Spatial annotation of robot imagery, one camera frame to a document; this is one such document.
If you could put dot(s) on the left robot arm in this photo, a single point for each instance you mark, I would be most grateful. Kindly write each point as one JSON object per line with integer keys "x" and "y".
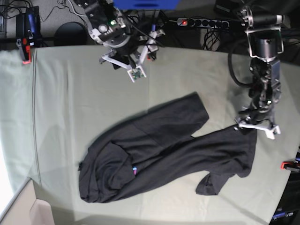
{"x": 263, "y": 35}

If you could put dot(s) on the blue plastic box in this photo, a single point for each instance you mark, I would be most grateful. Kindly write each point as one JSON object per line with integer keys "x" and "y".
{"x": 146, "y": 4}

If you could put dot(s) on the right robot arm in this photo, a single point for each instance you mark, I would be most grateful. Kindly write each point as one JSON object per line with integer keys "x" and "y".
{"x": 105, "y": 12}

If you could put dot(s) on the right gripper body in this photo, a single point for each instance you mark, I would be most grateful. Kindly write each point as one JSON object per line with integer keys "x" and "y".
{"x": 127, "y": 50}

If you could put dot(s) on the red black table clamp right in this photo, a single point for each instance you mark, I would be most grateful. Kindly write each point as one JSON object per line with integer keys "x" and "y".
{"x": 293, "y": 166}

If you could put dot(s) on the black power strip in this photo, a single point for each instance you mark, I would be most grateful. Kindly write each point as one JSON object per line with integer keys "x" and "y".
{"x": 203, "y": 23}

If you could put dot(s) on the black device box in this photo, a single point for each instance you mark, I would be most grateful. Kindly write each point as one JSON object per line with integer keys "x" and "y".
{"x": 28, "y": 25}

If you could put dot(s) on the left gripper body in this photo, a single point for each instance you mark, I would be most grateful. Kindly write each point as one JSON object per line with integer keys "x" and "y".
{"x": 256, "y": 116}

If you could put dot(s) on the beige cardboard box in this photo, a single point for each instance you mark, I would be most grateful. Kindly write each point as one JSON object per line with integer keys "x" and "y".
{"x": 26, "y": 209}

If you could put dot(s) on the red black table clamp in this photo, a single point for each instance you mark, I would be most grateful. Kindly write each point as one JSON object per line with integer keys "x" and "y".
{"x": 293, "y": 166}
{"x": 24, "y": 50}

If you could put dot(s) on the black t-shirt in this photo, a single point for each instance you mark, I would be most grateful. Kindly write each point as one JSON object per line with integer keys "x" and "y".
{"x": 151, "y": 150}

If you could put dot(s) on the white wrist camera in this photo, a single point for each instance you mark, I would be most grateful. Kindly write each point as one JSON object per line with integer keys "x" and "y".
{"x": 271, "y": 132}
{"x": 136, "y": 73}

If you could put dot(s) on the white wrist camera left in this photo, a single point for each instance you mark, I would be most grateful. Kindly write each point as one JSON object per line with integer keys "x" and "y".
{"x": 271, "y": 132}

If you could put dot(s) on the light green table cloth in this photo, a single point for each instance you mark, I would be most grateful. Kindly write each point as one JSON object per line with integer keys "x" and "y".
{"x": 52, "y": 109}

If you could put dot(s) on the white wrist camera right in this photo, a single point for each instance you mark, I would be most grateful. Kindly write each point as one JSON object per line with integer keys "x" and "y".
{"x": 136, "y": 73}

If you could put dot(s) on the red black table clamp left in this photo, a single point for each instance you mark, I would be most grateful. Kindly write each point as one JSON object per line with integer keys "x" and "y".
{"x": 24, "y": 50}

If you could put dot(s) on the black round base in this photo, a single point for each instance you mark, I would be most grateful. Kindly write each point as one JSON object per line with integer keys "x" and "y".
{"x": 70, "y": 34}

